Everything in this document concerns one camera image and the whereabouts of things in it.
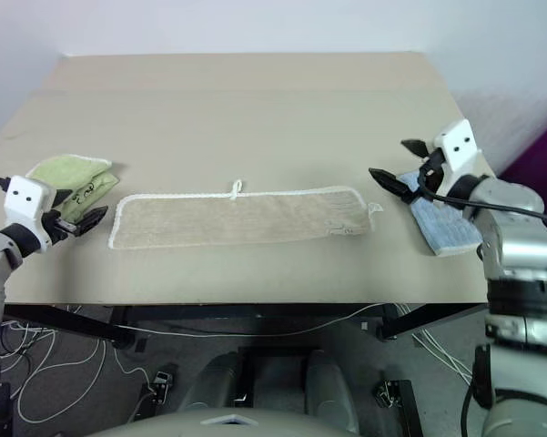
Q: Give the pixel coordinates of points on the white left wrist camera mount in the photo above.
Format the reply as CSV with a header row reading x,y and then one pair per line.
x,y
25,200

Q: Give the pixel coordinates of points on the green folded towel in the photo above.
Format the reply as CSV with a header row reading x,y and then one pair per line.
x,y
66,170

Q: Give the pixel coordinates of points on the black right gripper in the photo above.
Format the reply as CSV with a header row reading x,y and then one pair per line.
x,y
433,170

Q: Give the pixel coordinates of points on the dark grey rounded shape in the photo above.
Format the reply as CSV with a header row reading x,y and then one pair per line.
x,y
214,382
330,387

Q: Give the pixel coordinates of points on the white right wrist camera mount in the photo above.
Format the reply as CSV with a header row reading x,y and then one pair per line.
x,y
457,145

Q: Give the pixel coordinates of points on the beige towel with white edging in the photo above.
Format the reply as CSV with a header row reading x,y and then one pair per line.
x,y
236,223

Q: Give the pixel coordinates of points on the black metal bracket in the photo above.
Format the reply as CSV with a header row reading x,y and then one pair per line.
x,y
163,387
389,392

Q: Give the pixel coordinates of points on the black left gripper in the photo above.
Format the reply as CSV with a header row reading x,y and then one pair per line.
x,y
57,226

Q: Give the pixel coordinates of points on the purple panel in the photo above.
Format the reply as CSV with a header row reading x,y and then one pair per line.
x,y
546,150

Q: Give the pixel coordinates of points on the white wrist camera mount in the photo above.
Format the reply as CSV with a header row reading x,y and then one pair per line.
x,y
457,145
25,200

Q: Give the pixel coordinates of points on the blue folded towel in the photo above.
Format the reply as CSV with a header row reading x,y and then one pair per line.
x,y
446,230

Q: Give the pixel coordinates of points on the black metal table frame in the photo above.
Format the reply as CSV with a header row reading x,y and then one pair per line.
x,y
255,314

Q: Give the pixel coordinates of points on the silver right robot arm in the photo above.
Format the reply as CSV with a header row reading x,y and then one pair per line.
x,y
519,241

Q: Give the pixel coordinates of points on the grey robot torso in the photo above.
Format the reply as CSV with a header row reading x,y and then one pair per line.
x,y
164,425

